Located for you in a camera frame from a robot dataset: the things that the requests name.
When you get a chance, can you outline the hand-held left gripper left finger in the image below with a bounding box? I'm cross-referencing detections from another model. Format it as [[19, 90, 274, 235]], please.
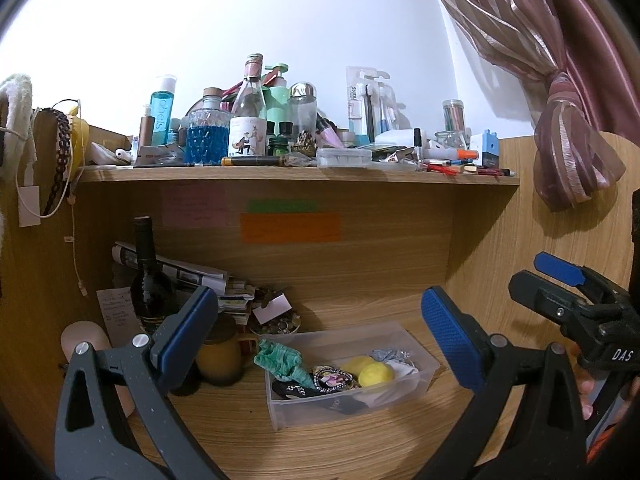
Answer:
[[54, 285, 229, 480]]

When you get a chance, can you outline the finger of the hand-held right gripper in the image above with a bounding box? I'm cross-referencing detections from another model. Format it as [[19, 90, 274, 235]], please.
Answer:
[[508, 270, 583, 323], [533, 251, 593, 287]]

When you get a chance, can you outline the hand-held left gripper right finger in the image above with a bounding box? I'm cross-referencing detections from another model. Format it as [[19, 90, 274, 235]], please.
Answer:
[[420, 285, 587, 480]]

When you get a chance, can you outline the white cloth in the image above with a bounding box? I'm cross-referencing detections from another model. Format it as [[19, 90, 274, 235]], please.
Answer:
[[370, 346, 420, 377]]

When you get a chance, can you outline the yellow sponge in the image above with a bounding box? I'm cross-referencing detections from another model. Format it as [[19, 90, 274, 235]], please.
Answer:
[[339, 355, 397, 387]]

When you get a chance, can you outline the green knitted cloth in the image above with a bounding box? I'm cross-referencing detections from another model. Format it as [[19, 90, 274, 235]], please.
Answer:
[[253, 339, 317, 390]]

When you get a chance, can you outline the clear plastic storage box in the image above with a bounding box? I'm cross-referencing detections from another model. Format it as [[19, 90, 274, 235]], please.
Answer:
[[262, 321, 442, 432]]

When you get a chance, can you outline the black patterned cloth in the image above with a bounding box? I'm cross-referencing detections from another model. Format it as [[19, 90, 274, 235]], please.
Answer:
[[272, 379, 362, 415]]

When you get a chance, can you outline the person's right hand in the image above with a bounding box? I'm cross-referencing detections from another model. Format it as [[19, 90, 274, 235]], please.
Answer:
[[574, 376, 597, 421]]

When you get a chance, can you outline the stack of newspapers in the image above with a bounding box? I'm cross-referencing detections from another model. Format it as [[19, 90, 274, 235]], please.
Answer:
[[111, 240, 258, 328]]

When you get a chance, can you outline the yellow-brown mug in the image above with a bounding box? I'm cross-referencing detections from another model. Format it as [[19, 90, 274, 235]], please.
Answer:
[[195, 327, 258, 386]]

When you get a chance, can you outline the dark wine bottle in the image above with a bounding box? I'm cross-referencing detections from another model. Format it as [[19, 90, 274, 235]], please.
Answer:
[[129, 216, 176, 333]]

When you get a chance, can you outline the handwritten paper note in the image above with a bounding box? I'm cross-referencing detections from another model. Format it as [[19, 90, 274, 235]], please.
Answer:
[[96, 287, 143, 348]]

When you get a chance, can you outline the white paper card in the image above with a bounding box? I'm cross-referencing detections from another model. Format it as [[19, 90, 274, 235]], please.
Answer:
[[251, 294, 293, 324]]

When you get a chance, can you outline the bowl of coins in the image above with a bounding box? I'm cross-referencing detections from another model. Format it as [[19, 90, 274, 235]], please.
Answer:
[[249, 314, 302, 337]]

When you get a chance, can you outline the pink sticky note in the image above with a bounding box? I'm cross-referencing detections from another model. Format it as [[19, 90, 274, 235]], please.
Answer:
[[161, 184, 227, 227]]

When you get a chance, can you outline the wooden shelf unit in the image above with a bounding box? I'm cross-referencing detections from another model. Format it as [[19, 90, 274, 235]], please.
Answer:
[[0, 110, 640, 480]]

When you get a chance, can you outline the blue plastic block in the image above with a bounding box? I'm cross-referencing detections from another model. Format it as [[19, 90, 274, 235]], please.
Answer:
[[480, 131, 501, 168]]

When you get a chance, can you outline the orange sticky note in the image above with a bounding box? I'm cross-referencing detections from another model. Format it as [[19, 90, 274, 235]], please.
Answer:
[[240, 212, 342, 244]]

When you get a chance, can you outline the green sticky note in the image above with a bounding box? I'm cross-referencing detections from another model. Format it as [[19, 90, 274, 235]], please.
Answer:
[[248, 199, 319, 213]]

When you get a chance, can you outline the small glass jar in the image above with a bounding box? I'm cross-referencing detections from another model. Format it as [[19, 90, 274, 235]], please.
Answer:
[[434, 130, 468, 151]]

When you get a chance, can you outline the brown pen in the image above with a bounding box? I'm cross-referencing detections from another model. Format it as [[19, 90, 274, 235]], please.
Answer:
[[221, 156, 287, 167]]

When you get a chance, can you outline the clear tube of sticks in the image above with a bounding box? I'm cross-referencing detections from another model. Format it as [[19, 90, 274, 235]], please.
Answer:
[[442, 99, 466, 136]]

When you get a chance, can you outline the faceted bottle of blue liquid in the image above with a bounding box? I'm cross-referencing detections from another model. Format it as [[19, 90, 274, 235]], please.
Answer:
[[186, 87, 232, 163]]

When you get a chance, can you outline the small brown bottle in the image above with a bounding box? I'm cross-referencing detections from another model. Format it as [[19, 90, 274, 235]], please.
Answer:
[[139, 105, 155, 148]]

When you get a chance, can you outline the pink striped curtain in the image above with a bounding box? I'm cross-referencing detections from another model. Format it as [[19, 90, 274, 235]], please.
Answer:
[[417, 0, 640, 212]]

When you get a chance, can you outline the dark ink bottle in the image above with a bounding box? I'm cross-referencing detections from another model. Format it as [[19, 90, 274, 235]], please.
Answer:
[[266, 121, 293, 157]]

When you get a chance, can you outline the clear flat plastic case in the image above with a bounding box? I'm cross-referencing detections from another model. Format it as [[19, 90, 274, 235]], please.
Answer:
[[316, 147, 373, 168]]

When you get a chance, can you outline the brown braided headband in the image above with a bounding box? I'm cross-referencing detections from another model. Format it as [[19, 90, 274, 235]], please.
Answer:
[[40, 107, 72, 217]]

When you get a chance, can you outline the yellow headband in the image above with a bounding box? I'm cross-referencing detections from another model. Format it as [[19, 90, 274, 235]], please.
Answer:
[[67, 107, 91, 180]]

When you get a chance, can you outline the tall blue liquid bottle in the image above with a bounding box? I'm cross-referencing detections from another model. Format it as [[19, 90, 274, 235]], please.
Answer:
[[150, 75, 179, 146]]

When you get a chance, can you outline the clear labelled glass bottle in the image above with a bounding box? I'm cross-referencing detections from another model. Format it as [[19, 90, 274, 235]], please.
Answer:
[[228, 53, 267, 157]]

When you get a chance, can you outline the clear bottle with silver cap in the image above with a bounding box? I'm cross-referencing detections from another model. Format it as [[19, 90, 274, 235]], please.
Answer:
[[288, 82, 319, 148]]

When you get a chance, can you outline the toothbrush blister package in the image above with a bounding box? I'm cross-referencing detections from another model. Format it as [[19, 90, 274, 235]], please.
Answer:
[[346, 65, 399, 136]]

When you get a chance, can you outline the green pump bottle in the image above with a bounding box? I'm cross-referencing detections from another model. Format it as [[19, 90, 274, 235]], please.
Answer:
[[263, 62, 291, 126]]

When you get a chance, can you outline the white fluffy headband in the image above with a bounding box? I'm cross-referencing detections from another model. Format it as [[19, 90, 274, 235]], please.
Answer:
[[0, 73, 37, 181]]

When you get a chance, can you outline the white charger with cable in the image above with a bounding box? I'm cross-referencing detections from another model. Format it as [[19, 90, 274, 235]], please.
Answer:
[[0, 99, 88, 297]]

